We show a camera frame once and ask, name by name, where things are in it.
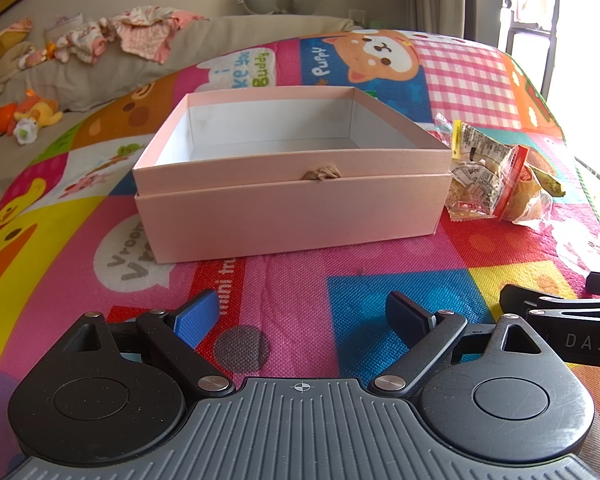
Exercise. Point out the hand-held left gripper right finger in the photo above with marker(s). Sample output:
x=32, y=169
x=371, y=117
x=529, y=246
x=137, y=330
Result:
x=405, y=316

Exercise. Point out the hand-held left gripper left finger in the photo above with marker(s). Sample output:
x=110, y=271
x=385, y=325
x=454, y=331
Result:
x=199, y=316

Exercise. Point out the pink cardboard box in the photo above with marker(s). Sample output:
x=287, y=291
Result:
x=290, y=210

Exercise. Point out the yellow bread packet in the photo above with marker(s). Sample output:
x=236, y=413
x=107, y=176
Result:
x=472, y=140

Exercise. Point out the colourful cartoon play mat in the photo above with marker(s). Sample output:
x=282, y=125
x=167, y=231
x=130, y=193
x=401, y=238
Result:
x=360, y=275

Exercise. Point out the orange-edged bread packet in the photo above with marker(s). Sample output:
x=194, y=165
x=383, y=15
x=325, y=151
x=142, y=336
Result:
x=525, y=195

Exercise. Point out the green snack packet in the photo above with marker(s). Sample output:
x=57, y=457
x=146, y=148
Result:
x=547, y=180

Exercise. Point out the clear crispy snack packet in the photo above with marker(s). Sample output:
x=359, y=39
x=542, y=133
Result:
x=472, y=190

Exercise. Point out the clear empty wrapper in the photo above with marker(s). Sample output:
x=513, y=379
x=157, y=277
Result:
x=442, y=127

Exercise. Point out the small white toy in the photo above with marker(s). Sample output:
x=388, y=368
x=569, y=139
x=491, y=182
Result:
x=26, y=132

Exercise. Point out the orange plush toy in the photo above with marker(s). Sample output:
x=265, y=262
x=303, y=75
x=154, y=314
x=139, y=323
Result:
x=37, y=107

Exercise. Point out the beige sofa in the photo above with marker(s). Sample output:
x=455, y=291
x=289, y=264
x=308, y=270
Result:
x=215, y=35

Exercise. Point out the pink floral clothes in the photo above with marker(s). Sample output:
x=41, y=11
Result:
x=135, y=32

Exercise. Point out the small orange doll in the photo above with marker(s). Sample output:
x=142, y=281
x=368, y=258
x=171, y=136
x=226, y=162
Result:
x=42, y=54

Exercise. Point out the beige crumpled cloth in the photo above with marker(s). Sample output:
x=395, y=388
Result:
x=0, y=77

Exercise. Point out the pink cushion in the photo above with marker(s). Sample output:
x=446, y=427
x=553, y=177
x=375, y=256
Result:
x=2, y=42

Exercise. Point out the white wall socket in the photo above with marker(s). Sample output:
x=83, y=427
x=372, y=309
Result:
x=357, y=16

